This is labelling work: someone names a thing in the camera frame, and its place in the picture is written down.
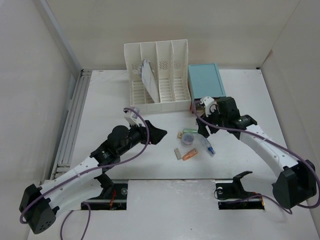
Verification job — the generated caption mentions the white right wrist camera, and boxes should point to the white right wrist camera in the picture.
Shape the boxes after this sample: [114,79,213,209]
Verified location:
[200,96,217,117]

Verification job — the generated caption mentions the grey eraser block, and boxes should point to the grey eraser block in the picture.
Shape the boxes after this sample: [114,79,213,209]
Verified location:
[174,148,182,160]

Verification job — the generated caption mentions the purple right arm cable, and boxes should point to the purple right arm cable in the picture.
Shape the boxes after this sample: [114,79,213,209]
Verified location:
[193,99,316,215]

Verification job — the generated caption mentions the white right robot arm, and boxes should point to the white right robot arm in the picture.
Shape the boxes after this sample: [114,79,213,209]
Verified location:
[191,96,320,210]

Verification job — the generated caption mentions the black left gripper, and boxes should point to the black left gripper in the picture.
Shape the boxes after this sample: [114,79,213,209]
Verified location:
[117,119,166,156]

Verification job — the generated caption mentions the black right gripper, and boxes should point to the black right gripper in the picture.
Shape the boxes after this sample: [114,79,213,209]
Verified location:
[195,104,227,138]

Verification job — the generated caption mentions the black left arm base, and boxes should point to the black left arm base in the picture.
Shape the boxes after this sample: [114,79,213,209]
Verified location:
[85,174,129,211]

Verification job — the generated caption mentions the orange usb stick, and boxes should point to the orange usb stick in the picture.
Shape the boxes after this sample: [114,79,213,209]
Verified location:
[182,148,198,161]

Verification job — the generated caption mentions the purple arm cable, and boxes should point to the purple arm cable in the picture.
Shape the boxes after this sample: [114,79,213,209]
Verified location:
[19,107,152,240]
[193,99,316,215]

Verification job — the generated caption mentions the white four-slot file organizer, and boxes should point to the white four-slot file organizer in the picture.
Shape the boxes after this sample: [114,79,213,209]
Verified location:
[124,39,191,113]

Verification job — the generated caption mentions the green capsule case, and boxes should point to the green capsule case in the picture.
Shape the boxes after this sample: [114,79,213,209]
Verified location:
[182,128,198,134]

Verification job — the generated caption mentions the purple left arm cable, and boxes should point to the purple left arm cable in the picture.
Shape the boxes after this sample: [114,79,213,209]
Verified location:
[19,107,152,240]

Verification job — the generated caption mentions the aluminium rail frame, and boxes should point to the aluminium rail frame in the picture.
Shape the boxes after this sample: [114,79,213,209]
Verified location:
[48,69,92,180]

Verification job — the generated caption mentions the clear blue glue bottle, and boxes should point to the clear blue glue bottle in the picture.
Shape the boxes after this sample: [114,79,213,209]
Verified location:
[197,134,216,157]

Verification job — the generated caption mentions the yellow small eraser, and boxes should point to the yellow small eraser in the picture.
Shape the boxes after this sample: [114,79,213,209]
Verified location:
[177,131,183,139]

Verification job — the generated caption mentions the teal mini drawer cabinet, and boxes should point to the teal mini drawer cabinet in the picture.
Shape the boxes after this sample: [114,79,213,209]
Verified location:
[187,63,226,105]

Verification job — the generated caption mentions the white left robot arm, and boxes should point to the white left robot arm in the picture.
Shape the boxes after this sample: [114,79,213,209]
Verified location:
[19,120,168,235]

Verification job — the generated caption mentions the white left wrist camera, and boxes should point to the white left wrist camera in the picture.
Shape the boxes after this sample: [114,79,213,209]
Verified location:
[124,110,139,126]

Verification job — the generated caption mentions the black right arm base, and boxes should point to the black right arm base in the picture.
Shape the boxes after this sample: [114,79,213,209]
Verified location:
[214,170,265,210]

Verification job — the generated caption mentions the white paper booklet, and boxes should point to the white paper booklet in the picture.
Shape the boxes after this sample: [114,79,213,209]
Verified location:
[138,59,160,103]

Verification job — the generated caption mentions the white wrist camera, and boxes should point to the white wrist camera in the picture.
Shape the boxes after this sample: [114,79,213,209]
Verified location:
[124,110,139,126]
[200,96,217,117]

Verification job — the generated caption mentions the round clear pin jar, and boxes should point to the round clear pin jar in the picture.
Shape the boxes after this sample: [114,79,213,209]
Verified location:
[180,132,195,148]

